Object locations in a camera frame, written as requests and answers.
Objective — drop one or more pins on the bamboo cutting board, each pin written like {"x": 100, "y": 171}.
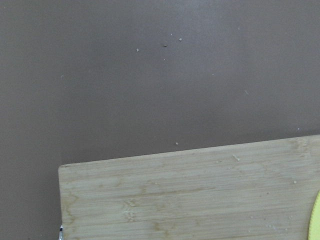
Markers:
{"x": 252, "y": 191}

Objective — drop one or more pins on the yellow plastic knife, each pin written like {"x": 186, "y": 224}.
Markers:
{"x": 314, "y": 222}

